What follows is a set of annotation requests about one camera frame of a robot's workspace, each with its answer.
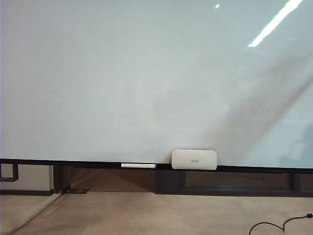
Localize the black pipe bracket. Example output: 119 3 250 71
0 163 19 182

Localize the black whiteboard tray rail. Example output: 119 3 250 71
0 158 313 175

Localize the black floor cable with plug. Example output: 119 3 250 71
248 213 313 235

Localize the white marker pen black cap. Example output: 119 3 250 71
121 163 170 169

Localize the large white whiteboard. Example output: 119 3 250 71
0 0 313 169

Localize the dark wood base panel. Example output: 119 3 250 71
53 165 313 197

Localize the white whiteboard eraser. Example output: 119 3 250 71
171 149 218 170

